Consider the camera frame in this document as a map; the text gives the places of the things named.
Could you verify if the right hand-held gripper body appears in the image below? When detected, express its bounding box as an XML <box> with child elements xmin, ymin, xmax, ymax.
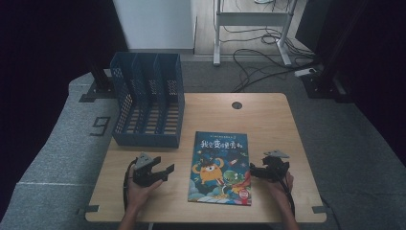
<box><xmin>261</xmin><ymin>149</ymin><xmax>290</xmax><ymax>183</ymax></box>

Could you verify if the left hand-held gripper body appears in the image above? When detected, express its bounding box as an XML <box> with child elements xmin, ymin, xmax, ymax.
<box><xmin>132</xmin><ymin>152</ymin><xmax>157</xmax><ymax>188</ymax></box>

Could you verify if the blue plastic file rack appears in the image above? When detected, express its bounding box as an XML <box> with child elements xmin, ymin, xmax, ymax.
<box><xmin>109</xmin><ymin>52</ymin><xmax>186</xmax><ymax>149</ymax></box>

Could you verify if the illustrated children's picture book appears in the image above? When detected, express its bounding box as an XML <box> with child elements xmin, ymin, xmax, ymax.
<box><xmin>187</xmin><ymin>130</ymin><xmax>253</xmax><ymax>206</ymax></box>

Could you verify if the person's left hand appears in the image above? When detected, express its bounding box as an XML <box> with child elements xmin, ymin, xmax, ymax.
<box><xmin>126</xmin><ymin>173</ymin><xmax>164</xmax><ymax>214</ymax></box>

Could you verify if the person's right hand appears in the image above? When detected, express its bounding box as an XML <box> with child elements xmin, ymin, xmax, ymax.
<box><xmin>266</xmin><ymin>171</ymin><xmax>295</xmax><ymax>209</ymax></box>

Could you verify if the dark table foot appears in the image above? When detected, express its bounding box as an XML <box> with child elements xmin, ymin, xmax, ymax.
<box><xmin>311</xmin><ymin>205</ymin><xmax>333</xmax><ymax>215</ymax></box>
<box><xmin>77</xmin><ymin>204</ymin><xmax>101</xmax><ymax>216</ymax></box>

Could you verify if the black metal stand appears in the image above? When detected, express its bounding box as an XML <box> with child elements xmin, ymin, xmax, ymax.
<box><xmin>301</xmin><ymin>0</ymin><xmax>368</xmax><ymax>104</ymax></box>
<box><xmin>79</xmin><ymin>58</ymin><xmax>117</xmax><ymax>104</ymax></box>

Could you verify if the white power strip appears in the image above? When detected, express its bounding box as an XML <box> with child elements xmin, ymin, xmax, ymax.
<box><xmin>294</xmin><ymin>67</ymin><xmax>318</xmax><ymax>78</ymax></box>

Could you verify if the left hand-held gripper cable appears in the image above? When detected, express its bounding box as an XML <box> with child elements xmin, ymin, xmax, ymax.
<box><xmin>123</xmin><ymin>158</ymin><xmax>138</xmax><ymax>212</ymax></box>

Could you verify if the hand-held gripper cable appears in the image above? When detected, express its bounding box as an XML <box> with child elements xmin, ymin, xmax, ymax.
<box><xmin>277</xmin><ymin>175</ymin><xmax>297</xmax><ymax>218</ymax></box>
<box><xmin>123</xmin><ymin>158</ymin><xmax>138</xmax><ymax>212</ymax></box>

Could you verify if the right hand-held gripper cable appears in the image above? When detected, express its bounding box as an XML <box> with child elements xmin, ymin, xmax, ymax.
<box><xmin>277</xmin><ymin>175</ymin><xmax>297</xmax><ymax>218</ymax></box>

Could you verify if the black floor cable tangle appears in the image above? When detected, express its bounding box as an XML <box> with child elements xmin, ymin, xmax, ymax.
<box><xmin>219</xmin><ymin>0</ymin><xmax>320</xmax><ymax>94</ymax></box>

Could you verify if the white metal desk frame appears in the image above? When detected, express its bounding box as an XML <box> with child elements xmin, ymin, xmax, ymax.
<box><xmin>213</xmin><ymin>0</ymin><xmax>300</xmax><ymax>67</ymax></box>

